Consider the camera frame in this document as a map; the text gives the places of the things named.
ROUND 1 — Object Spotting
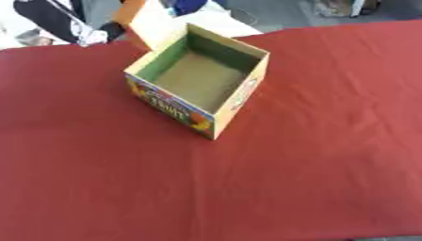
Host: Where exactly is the tan cardboard box green inside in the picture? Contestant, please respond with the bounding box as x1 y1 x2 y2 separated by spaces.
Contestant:
123 0 272 141

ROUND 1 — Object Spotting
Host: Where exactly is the blue bag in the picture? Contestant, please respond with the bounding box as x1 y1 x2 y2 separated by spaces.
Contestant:
171 0 211 17

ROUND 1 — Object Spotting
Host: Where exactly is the tan bag on floor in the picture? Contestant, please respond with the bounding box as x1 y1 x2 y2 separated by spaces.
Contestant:
315 0 382 19

